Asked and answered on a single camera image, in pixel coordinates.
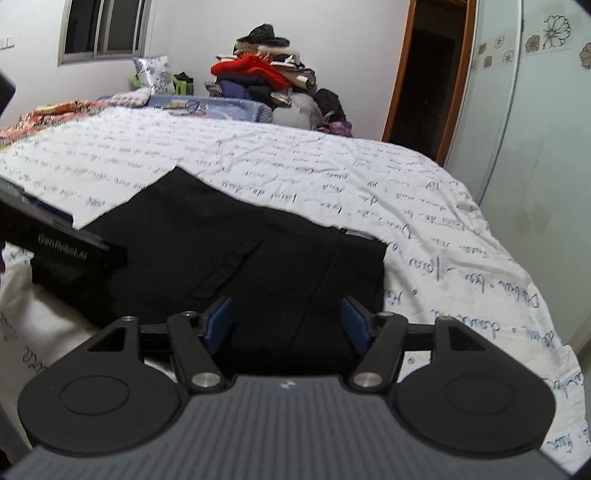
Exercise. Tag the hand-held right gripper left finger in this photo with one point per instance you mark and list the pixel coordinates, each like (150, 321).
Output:
(220, 321)

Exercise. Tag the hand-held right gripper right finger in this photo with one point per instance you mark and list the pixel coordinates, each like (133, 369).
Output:
(355, 323)

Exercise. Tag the black pants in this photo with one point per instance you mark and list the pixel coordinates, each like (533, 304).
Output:
(277, 258)

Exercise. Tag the red floral blanket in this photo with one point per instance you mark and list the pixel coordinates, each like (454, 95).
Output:
(41, 115)

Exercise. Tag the white script-printed quilt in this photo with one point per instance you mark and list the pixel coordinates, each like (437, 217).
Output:
(323, 161)

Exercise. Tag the pink floral cloth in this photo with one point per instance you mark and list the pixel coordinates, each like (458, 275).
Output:
(131, 98)

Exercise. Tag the purple bag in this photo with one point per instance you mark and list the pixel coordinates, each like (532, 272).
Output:
(340, 128)

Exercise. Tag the blue floral pillow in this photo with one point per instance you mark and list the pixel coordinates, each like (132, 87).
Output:
(152, 71)

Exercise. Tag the green plastic stool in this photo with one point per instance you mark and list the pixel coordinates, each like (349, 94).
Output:
(183, 84)

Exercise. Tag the blue plastic basket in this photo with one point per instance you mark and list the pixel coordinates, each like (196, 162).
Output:
(235, 108)

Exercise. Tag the grey cloth bundle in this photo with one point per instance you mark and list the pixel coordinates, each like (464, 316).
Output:
(298, 113)

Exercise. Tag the window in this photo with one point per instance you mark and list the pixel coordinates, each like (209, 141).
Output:
(106, 27)

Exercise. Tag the pile of folded clothes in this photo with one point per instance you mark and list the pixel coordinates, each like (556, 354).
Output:
(258, 69)

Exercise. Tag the glass sliding wardrobe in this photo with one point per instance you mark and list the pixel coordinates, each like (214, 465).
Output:
(545, 138)

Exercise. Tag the wooden door frame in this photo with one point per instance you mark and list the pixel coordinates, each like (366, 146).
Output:
(461, 69)

